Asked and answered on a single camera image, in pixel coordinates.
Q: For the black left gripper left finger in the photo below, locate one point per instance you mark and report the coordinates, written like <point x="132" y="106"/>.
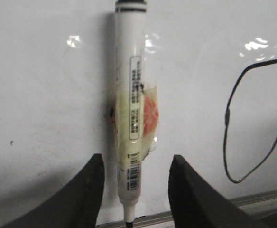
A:
<point x="76" y="205"/>

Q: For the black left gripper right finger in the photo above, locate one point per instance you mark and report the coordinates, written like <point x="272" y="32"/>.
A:
<point x="195" y="203"/>

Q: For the white marker with red sticker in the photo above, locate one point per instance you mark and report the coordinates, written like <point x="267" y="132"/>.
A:
<point x="130" y="24"/>

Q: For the white whiteboard with aluminium frame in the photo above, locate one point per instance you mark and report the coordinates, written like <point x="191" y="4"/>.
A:
<point x="57" y="90"/>

